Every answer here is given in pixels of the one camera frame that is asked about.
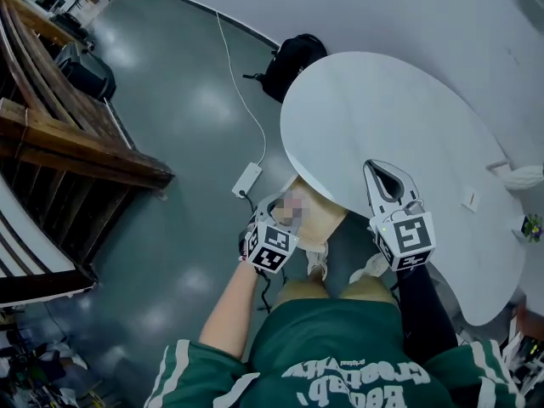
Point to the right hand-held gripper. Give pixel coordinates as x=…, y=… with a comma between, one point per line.
x=410, y=236

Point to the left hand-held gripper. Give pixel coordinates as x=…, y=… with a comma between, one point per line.
x=272, y=247

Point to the small pink object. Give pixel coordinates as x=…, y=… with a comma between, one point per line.
x=293, y=204

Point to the white oval table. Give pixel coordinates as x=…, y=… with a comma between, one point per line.
x=382, y=113

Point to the small white card piece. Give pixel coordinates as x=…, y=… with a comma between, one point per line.
x=470, y=196

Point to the person's right forearm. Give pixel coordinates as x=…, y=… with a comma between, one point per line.
x=425, y=308

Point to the person's left forearm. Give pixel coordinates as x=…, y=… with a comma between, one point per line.
x=229, y=308

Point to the white power strip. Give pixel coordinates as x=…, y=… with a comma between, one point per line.
x=246, y=180

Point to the person's left white sneaker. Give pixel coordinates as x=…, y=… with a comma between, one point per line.
x=316, y=262

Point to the person's white sneaker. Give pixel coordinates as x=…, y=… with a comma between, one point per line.
x=316, y=262
x=370, y=268

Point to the person's right white sneaker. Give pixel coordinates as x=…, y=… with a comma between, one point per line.
x=370, y=268

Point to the person's khaki shorts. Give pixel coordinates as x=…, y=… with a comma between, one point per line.
x=306, y=291

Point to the white ribbed vase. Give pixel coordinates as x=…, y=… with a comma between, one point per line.
x=525, y=177

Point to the purple flower potted plant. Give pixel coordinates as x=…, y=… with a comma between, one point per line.
x=531, y=228

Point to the black backpack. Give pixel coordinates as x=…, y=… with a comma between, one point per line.
x=293, y=66

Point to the person's green striped jersey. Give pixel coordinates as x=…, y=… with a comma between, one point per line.
x=331, y=355

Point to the brown wooden staircase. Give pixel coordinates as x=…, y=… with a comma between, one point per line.
x=85, y=143

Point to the black bag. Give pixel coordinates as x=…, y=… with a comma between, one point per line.
x=89, y=75

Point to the white dark striped panel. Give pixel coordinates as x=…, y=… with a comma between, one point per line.
x=21, y=245

